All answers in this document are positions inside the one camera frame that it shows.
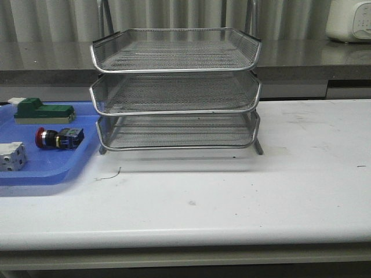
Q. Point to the silver mesh tray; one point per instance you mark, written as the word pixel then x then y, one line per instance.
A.
pixel 189 131
pixel 175 93
pixel 175 50

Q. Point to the red emergency stop button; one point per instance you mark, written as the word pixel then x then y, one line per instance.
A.
pixel 66 138

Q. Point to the blue plastic tray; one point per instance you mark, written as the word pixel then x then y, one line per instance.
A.
pixel 49 166

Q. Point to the green electrical component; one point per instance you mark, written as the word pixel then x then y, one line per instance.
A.
pixel 34 111

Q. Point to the grey back counter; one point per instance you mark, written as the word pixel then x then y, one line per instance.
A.
pixel 288 69

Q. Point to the white terminal block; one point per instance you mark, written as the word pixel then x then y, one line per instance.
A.
pixel 13 156

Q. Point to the white appliance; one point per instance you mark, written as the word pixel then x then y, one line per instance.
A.
pixel 349 21

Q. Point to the silver rack frame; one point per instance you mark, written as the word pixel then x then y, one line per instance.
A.
pixel 106 29

